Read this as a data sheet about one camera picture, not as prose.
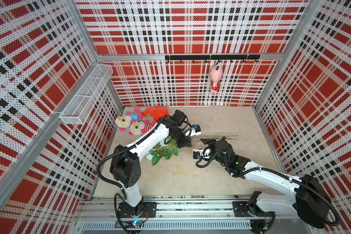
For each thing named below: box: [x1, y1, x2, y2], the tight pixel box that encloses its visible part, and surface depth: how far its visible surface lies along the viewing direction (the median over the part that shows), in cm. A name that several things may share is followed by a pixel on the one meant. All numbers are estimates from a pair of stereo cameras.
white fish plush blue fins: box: [115, 108, 144, 132], surface depth 107 cm
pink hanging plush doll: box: [209, 61, 223, 94], surface depth 95 cm
